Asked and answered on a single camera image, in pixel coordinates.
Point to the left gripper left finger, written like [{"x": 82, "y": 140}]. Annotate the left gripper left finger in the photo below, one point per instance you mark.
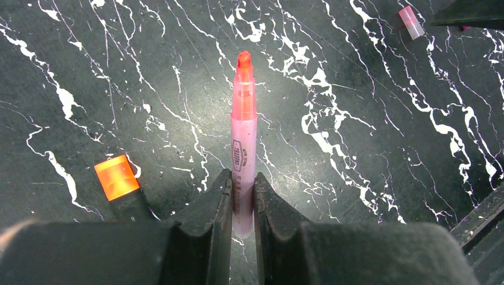
[{"x": 191, "y": 247}]

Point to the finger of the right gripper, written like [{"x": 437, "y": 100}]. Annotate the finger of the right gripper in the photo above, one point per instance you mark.
[
  {"x": 480, "y": 235},
  {"x": 486, "y": 14}
]

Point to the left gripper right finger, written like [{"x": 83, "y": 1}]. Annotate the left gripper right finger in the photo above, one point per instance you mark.
[{"x": 291, "y": 249}]

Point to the pink marker pen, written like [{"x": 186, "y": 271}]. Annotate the pink marker pen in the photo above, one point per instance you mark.
[{"x": 243, "y": 145}]

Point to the orange black marker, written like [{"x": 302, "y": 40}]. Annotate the orange black marker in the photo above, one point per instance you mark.
[{"x": 131, "y": 207}]

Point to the translucent pink pen cap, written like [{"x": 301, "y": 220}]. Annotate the translucent pink pen cap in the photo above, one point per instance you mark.
[{"x": 411, "y": 23}]

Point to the orange pen cap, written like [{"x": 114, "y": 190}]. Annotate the orange pen cap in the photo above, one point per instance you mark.
[{"x": 116, "y": 177}]

